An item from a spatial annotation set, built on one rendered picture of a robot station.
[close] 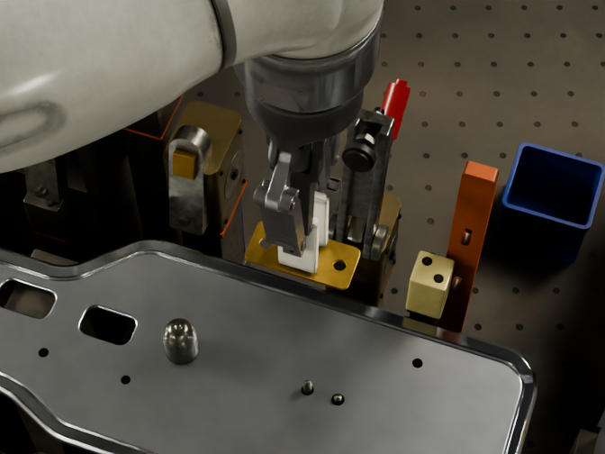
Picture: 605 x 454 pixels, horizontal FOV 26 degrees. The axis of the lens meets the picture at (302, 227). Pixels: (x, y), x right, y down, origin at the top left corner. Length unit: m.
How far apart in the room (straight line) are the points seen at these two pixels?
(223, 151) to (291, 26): 0.61
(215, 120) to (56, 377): 0.29
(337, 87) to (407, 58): 1.06
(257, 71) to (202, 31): 0.12
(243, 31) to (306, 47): 0.06
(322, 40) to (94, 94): 0.15
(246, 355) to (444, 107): 0.64
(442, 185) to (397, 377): 0.51
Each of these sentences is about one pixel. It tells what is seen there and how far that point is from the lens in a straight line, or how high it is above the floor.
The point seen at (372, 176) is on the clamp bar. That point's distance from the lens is 1.17.
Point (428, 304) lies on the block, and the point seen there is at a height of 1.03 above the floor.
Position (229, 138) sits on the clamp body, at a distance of 1.29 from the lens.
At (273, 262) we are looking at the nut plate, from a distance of 1.00.
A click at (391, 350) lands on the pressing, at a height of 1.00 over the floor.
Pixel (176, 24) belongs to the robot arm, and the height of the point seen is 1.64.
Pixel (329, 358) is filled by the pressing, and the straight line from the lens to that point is 1.25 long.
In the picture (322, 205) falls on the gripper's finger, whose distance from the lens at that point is 0.95.
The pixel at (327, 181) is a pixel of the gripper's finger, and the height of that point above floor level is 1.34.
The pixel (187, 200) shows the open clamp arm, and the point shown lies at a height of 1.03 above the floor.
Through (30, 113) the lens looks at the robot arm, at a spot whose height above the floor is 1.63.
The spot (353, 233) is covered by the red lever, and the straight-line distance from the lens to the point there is 1.23.
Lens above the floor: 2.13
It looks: 59 degrees down
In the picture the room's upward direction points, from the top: straight up
